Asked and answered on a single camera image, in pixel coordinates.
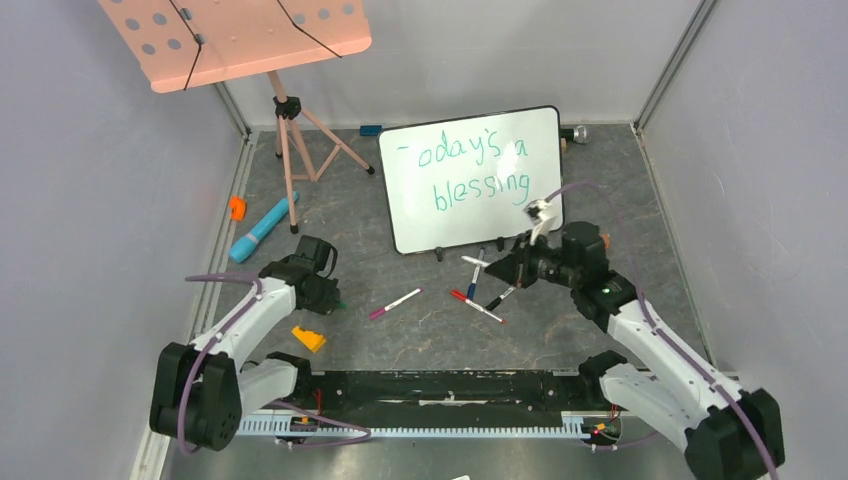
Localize green capped whiteboard marker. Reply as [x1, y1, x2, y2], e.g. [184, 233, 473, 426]
[461, 255, 491, 268]

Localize white whiteboard black frame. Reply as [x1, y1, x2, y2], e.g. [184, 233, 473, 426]
[377, 105, 563, 255]

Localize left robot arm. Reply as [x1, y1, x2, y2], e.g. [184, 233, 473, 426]
[148, 236, 341, 454]

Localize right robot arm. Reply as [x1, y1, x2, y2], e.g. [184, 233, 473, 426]
[484, 221, 785, 479]

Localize blue capped whiteboard marker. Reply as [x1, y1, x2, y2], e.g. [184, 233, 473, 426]
[466, 247, 485, 299]

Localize black capped whiteboard marker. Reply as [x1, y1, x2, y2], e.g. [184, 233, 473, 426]
[485, 285, 516, 311]

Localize red capped whiteboard marker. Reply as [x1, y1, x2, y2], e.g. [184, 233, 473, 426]
[450, 290, 506, 324]

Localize magenta capped whiteboard marker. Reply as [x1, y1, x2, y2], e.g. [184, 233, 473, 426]
[369, 287, 423, 321]

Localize yellow stepped block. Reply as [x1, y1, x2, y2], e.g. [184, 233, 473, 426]
[291, 326, 327, 353]

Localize blue cylinder tube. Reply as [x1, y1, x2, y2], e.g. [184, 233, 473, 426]
[228, 198, 290, 263]

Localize orange piece left edge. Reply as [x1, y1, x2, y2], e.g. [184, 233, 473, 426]
[228, 196, 247, 222]

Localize black microphone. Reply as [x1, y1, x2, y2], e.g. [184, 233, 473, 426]
[560, 125, 588, 144]

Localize blue lego brick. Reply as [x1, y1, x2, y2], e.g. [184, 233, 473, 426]
[359, 124, 383, 137]

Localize pink music stand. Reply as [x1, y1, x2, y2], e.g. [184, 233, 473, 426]
[100, 0, 374, 201]

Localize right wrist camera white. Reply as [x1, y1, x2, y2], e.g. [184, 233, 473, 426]
[523, 199, 560, 246]

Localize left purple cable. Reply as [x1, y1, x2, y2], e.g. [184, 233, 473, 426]
[177, 272, 372, 457]

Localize purple cable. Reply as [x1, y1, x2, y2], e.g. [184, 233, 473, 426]
[177, 272, 372, 457]
[543, 180, 780, 480]

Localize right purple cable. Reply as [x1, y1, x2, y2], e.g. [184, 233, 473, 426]
[543, 180, 780, 480]

